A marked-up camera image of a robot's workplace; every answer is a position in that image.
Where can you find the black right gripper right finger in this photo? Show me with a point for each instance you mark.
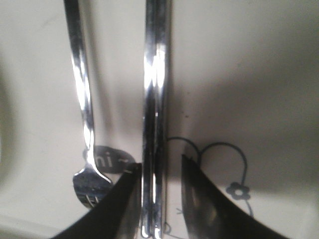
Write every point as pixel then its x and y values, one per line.
pixel 209 214

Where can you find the cream rabbit print tray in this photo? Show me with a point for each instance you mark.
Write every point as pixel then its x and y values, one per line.
pixel 243 98

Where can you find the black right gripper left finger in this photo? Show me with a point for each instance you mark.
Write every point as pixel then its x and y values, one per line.
pixel 117 216

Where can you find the silver metal fork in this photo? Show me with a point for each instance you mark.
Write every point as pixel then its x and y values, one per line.
pixel 90 185

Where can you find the silver metal chopstick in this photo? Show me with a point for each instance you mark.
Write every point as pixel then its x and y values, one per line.
pixel 148 120
pixel 162 28

